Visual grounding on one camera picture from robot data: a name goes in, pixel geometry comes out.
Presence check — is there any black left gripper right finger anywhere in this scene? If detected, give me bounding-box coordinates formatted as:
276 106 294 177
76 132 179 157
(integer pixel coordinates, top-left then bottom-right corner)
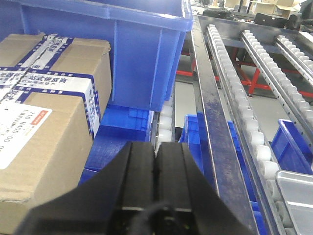
155 142 252 235

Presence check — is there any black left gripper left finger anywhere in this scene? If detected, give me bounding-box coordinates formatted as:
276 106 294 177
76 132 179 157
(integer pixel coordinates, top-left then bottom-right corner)
15 142 155 235

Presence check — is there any ribbed silver tray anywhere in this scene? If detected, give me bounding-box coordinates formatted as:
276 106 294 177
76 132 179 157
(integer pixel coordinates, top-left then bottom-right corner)
276 170 313 235

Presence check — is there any blue bin below rack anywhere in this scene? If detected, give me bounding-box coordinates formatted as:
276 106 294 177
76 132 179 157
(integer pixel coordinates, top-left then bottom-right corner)
179 114 268 235

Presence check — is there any blue bin under crate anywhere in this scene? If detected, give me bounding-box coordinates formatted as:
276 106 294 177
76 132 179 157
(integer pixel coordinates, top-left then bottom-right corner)
79 104 154 184

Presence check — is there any blue bin lower right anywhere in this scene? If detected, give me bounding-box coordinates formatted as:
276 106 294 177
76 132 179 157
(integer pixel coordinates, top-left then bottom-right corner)
271 119 313 175

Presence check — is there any taped cardboard box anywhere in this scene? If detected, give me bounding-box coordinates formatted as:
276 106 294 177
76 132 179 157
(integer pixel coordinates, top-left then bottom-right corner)
0 34 112 235

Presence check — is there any large blue plastic crate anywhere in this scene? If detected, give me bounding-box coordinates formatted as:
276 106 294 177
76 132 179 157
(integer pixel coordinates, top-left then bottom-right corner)
0 0 193 111

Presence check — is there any white roller rail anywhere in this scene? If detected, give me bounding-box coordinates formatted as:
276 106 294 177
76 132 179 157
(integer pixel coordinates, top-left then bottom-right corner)
206 24 296 235
242 30 313 149
276 35 313 87

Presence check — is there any red floor frame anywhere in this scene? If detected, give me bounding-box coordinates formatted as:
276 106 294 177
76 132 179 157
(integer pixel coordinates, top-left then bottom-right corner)
176 47 313 103

